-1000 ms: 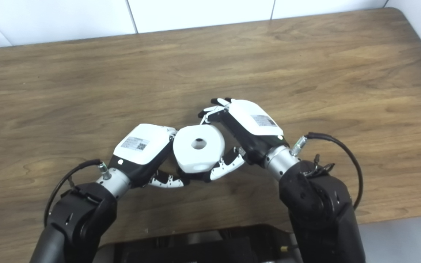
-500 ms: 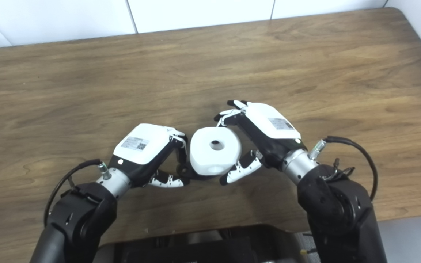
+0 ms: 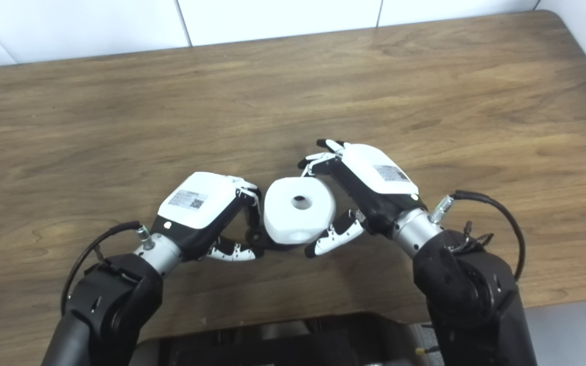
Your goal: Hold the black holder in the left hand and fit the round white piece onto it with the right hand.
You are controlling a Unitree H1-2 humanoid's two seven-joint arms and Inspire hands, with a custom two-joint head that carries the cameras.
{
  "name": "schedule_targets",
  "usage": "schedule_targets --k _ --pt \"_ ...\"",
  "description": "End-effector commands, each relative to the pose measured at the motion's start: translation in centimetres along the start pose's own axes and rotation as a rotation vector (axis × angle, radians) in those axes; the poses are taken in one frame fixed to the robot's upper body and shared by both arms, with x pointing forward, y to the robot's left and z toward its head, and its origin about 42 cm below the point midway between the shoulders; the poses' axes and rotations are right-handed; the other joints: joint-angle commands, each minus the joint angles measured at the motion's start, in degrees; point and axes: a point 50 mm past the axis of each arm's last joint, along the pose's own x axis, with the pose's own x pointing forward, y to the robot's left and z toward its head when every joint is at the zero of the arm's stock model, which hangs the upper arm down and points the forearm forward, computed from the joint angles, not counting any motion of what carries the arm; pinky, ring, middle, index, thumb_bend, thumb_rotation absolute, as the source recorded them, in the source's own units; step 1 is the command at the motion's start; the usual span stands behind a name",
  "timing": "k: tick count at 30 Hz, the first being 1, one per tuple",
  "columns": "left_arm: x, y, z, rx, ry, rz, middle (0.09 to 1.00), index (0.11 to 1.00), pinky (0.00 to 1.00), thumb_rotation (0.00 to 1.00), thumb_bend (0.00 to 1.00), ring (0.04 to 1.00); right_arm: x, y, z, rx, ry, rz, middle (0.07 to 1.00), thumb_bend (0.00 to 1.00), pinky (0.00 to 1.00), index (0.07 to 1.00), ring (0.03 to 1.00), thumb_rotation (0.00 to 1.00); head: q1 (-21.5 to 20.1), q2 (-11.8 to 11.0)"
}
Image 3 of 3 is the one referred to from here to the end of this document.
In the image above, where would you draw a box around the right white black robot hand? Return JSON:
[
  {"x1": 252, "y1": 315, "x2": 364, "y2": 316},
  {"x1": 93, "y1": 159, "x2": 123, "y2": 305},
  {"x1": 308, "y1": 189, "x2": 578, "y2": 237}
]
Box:
[{"x1": 298, "y1": 138, "x2": 429, "y2": 259}]

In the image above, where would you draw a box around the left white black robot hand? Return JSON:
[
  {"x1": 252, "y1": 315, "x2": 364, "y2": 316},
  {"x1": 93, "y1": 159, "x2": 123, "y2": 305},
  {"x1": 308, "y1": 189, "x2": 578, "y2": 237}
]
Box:
[{"x1": 150, "y1": 171, "x2": 262, "y2": 263}]

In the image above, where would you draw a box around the black flanged holder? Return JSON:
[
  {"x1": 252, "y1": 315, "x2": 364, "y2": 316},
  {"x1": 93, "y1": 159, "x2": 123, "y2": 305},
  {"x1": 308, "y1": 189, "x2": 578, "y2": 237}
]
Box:
[{"x1": 244, "y1": 224, "x2": 305, "y2": 253}]

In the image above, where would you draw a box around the round white plastic piece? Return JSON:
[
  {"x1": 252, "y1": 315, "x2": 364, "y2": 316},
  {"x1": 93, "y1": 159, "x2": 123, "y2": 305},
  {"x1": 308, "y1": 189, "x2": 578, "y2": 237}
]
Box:
[{"x1": 263, "y1": 177, "x2": 337, "y2": 246}]

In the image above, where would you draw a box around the black robot torso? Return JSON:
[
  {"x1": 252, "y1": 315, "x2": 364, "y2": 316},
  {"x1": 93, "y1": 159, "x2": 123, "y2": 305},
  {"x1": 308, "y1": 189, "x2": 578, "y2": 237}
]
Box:
[{"x1": 129, "y1": 312, "x2": 445, "y2": 366}]

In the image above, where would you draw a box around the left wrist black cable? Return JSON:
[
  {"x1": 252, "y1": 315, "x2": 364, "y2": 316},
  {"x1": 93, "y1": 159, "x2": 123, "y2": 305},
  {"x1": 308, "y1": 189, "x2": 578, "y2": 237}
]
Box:
[{"x1": 60, "y1": 220, "x2": 154, "y2": 317}]

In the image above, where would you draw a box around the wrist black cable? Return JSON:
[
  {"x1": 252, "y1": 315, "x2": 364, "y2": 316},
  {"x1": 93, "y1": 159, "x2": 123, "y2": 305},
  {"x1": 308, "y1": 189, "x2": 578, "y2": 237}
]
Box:
[
  {"x1": 427, "y1": 190, "x2": 526, "y2": 283},
  {"x1": 60, "y1": 220, "x2": 154, "y2": 317}
]

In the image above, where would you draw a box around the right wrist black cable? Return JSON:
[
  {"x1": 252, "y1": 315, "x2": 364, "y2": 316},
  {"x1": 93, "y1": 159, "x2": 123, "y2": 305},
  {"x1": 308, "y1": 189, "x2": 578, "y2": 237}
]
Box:
[{"x1": 427, "y1": 190, "x2": 526, "y2": 283}]

